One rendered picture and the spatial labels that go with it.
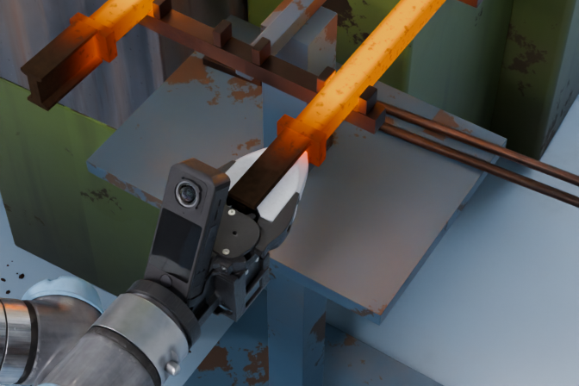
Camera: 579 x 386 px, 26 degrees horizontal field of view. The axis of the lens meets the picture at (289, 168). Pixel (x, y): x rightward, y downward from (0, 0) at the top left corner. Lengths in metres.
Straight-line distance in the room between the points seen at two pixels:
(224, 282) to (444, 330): 1.14
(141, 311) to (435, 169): 0.56
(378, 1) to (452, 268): 0.72
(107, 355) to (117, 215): 1.02
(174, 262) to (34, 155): 1.02
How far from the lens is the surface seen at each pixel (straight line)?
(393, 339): 2.16
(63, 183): 2.04
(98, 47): 1.24
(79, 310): 1.15
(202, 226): 1.00
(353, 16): 1.71
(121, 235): 2.04
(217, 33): 1.23
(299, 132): 1.13
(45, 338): 1.12
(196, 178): 1.00
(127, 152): 1.49
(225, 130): 1.50
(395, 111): 1.51
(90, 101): 1.82
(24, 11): 1.77
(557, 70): 2.24
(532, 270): 2.27
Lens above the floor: 1.81
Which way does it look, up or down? 50 degrees down
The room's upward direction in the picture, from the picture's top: straight up
